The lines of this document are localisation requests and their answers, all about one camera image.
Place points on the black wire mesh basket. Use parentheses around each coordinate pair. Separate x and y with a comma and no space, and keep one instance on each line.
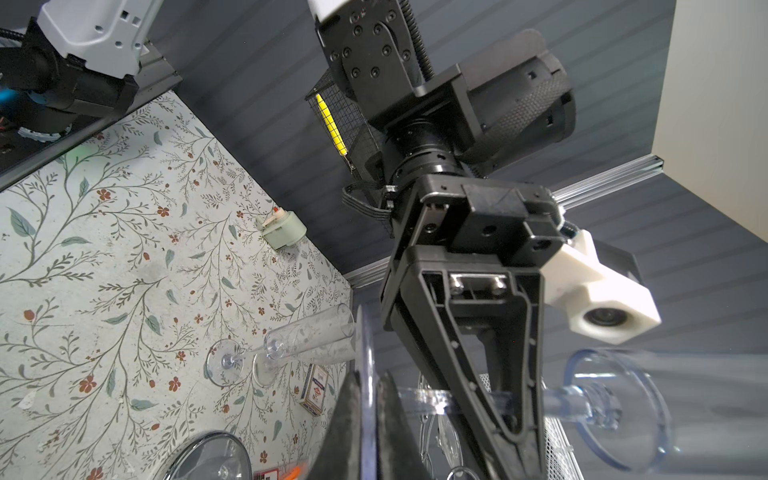
(362,141)

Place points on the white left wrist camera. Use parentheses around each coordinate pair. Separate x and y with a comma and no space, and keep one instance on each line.
(598,301)

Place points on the colourful small packet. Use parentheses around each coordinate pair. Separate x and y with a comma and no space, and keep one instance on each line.
(283,472)

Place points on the clear champagne flute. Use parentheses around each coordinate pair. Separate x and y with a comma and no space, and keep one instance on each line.
(325,338)

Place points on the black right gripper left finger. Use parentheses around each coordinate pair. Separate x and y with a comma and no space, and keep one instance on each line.
(339,455)

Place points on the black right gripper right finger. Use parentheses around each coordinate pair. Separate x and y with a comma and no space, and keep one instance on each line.
(397,453)

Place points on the yellow black striped item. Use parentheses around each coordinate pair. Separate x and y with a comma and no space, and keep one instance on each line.
(333,131)

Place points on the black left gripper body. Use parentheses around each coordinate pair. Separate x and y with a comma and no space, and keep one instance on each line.
(520,223)

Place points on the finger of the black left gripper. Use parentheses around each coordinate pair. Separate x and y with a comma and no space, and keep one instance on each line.
(473,327)

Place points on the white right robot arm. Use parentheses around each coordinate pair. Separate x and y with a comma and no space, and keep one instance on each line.
(137,275)

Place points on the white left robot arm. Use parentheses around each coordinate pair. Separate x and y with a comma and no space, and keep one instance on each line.
(501,104)

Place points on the silver wine glass rack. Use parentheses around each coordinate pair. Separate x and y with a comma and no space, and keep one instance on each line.
(220,455)

